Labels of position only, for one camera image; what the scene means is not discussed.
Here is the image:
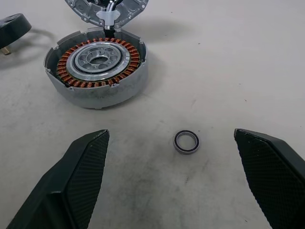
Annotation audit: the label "small steel bearing ring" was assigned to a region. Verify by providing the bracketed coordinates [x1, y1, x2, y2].
[173, 130, 201, 156]

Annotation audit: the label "grey round object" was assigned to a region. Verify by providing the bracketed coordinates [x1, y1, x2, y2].
[63, 0, 150, 31]

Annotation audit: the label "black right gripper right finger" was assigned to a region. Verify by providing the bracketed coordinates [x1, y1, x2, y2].
[234, 128, 305, 229]

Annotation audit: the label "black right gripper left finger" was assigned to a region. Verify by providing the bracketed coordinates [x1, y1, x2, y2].
[6, 129, 111, 229]

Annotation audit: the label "silver motor housing copper windings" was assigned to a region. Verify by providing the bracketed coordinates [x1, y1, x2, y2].
[43, 26, 149, 110]

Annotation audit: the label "black rotor cap brass pin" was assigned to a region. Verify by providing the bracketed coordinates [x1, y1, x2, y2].
[0, 13, 32, 56]

